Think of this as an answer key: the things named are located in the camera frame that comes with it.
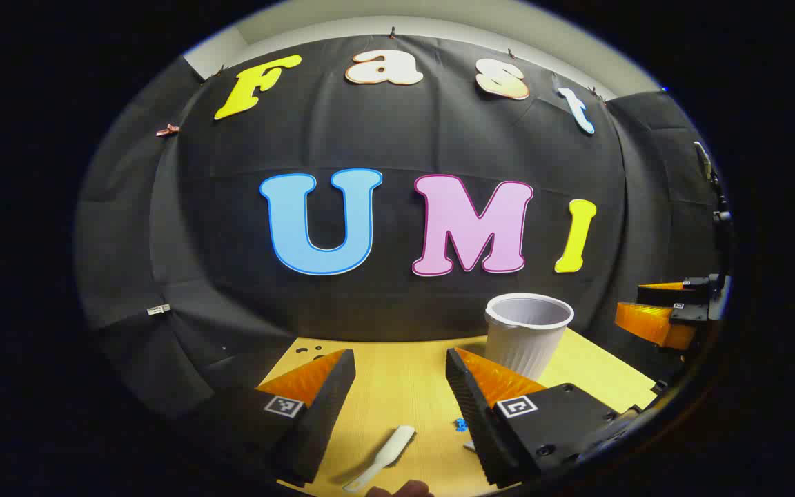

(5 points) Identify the small white broom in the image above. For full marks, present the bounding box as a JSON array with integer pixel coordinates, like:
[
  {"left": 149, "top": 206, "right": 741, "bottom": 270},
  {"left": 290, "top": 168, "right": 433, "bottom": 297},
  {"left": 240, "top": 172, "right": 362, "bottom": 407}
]
[{"left": 342, "top": 425, "right": 417, "bottom": 493}]

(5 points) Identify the white ribbed garbage bin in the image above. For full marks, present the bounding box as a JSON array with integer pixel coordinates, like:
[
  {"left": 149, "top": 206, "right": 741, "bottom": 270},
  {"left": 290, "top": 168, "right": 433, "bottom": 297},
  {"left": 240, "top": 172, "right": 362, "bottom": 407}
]
[{"left": 485, "top": 293, "right": 575, "bottom": 382}]

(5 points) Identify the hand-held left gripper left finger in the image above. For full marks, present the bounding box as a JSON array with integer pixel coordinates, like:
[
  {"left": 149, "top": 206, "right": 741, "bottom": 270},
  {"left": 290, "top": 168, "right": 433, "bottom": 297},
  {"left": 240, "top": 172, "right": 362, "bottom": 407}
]
[{"left": 220, "top": 349, "right": 357, "bottom": 486}]

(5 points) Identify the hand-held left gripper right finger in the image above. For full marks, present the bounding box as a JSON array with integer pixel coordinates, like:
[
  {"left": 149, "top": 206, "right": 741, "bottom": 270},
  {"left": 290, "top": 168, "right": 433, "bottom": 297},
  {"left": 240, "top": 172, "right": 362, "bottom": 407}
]
[{"left": 444, "top": 347, "right": 637, "bottom": 489}]

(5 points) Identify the wooden desktop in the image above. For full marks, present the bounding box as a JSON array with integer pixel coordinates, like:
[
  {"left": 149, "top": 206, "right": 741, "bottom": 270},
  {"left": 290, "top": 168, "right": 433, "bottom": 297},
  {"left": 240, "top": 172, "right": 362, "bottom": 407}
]
[{"left": 257, "top": 328, "right": 659, "bottom": 497}]

